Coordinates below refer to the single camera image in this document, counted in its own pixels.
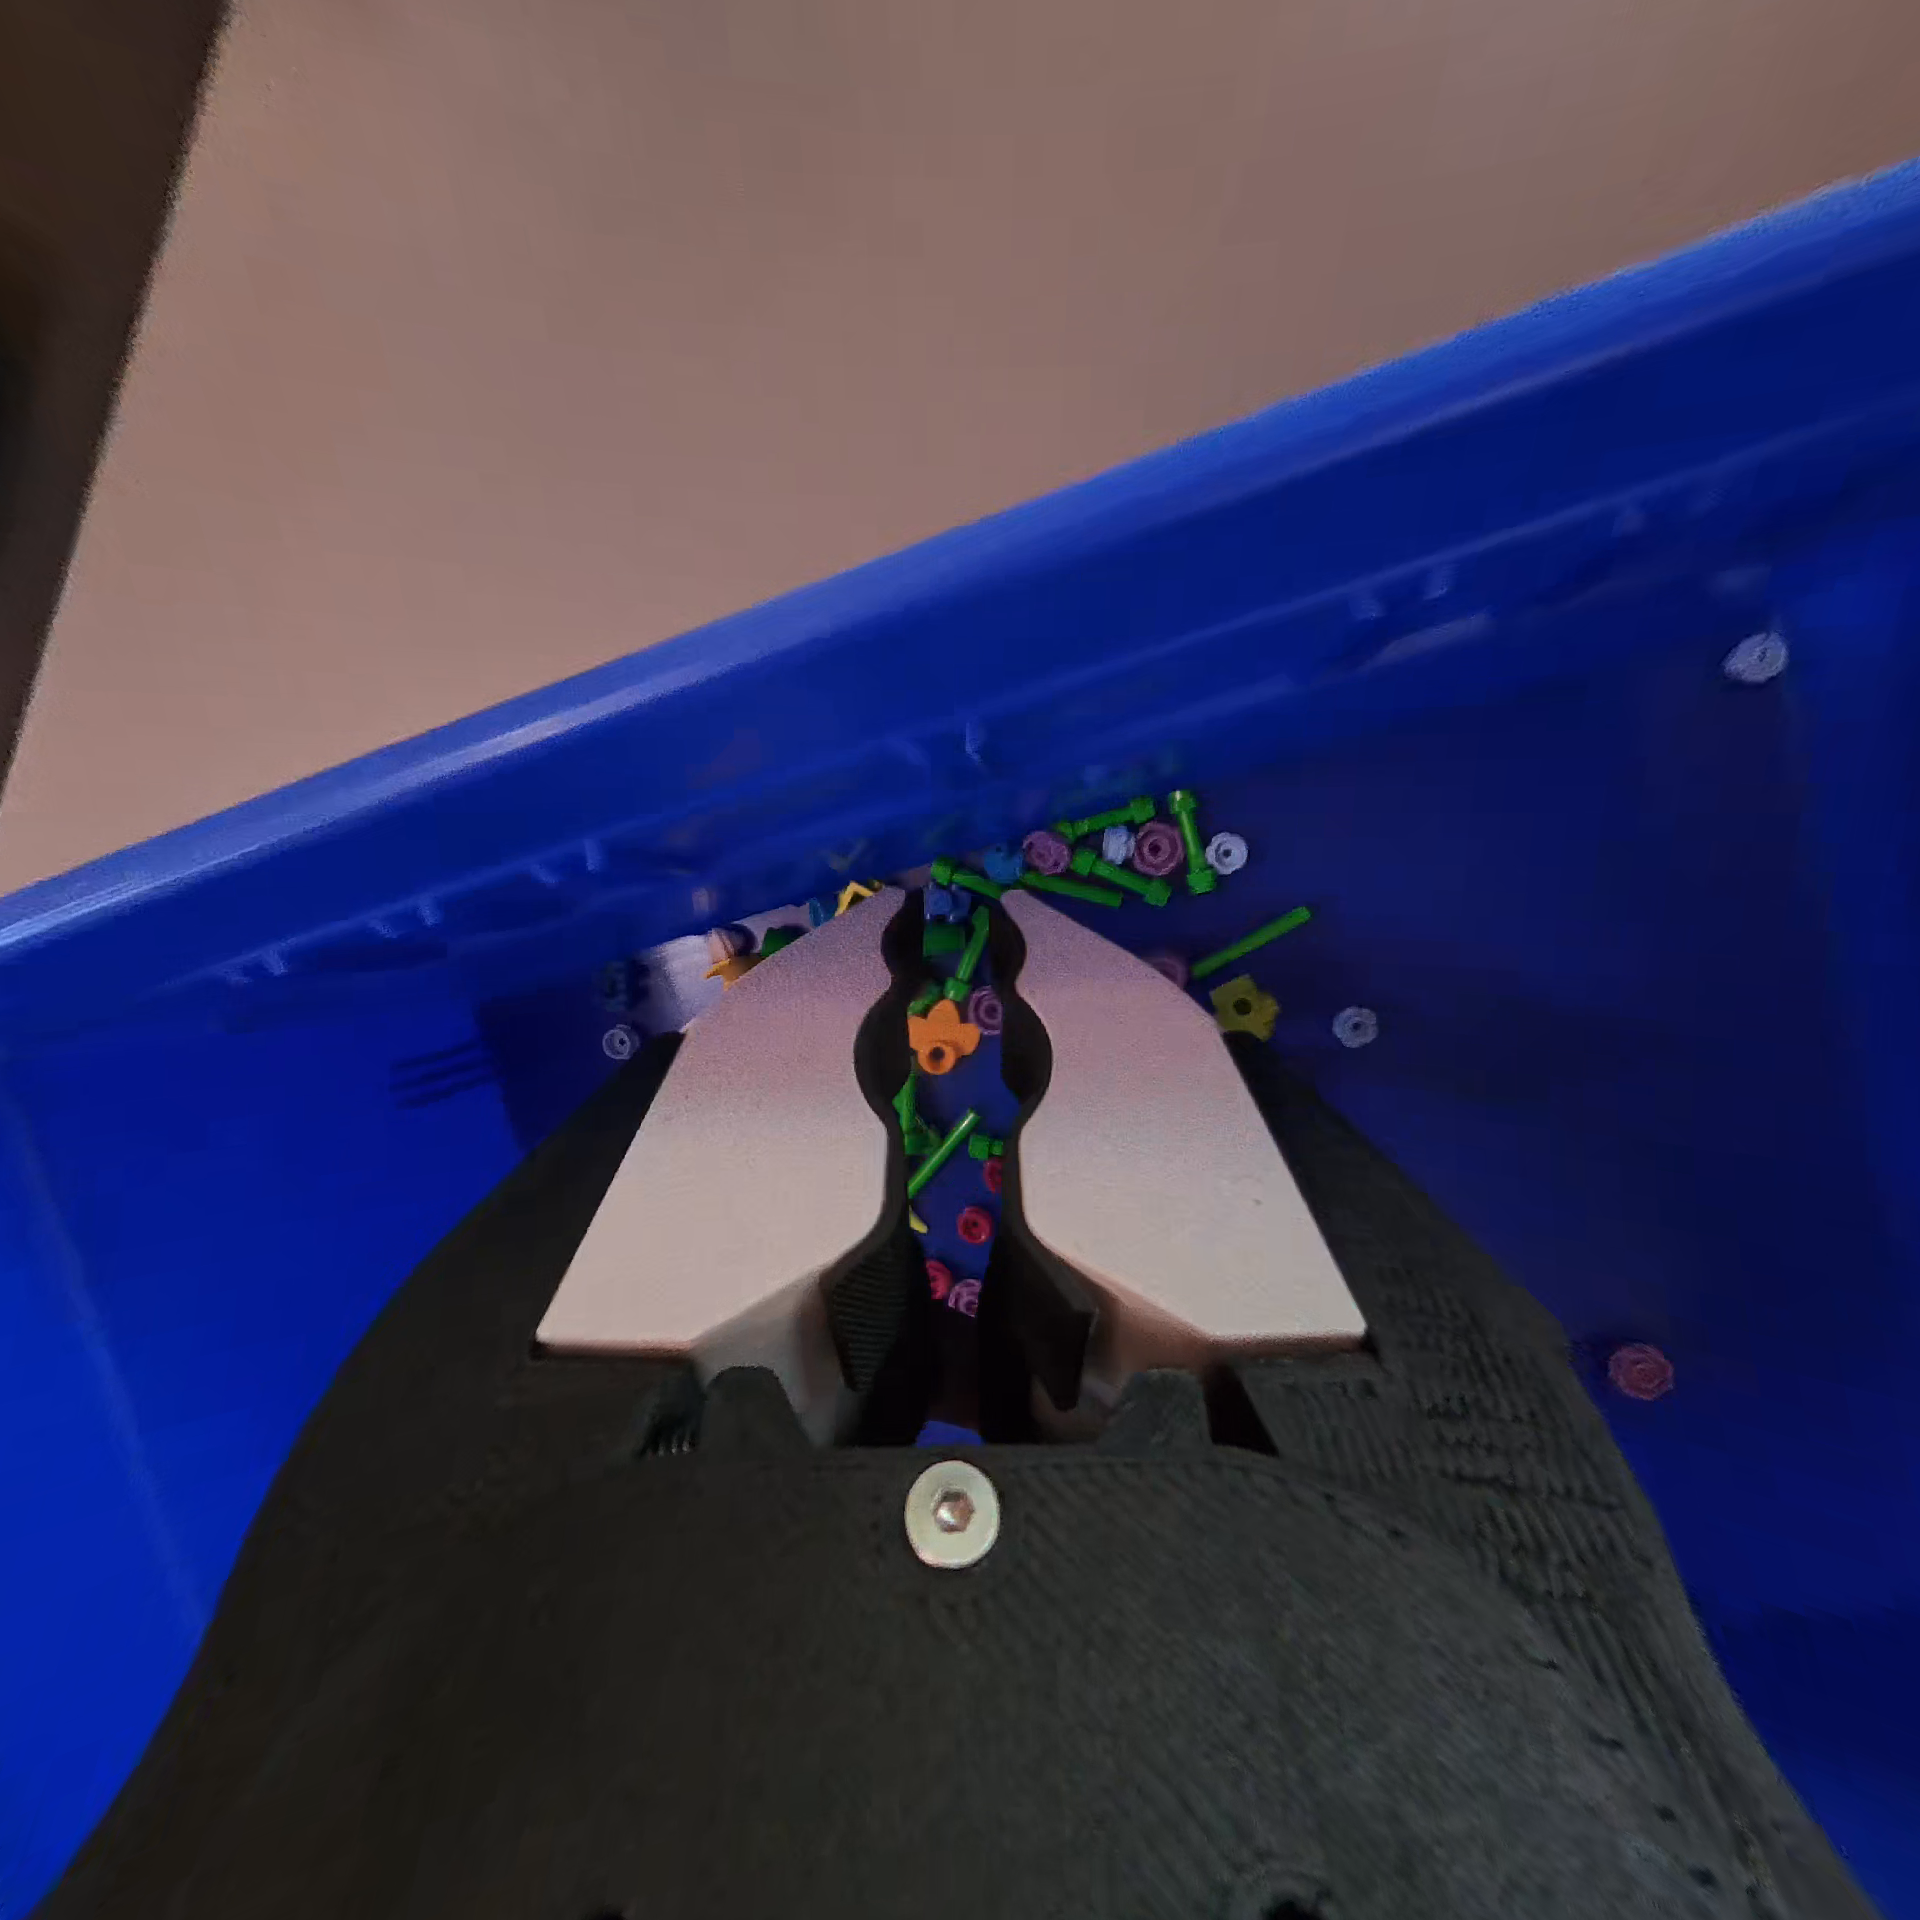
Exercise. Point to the pile of small toy bricks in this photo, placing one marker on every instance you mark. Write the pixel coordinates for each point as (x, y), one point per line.
(1154, 850)

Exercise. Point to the blue plastic bin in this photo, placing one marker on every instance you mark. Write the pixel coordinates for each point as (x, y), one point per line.
(1499, 900)

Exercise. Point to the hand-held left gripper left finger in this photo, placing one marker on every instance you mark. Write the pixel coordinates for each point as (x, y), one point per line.
(750, 1171)

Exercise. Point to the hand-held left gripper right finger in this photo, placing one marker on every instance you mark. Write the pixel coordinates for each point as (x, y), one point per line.
(1154, 1171)

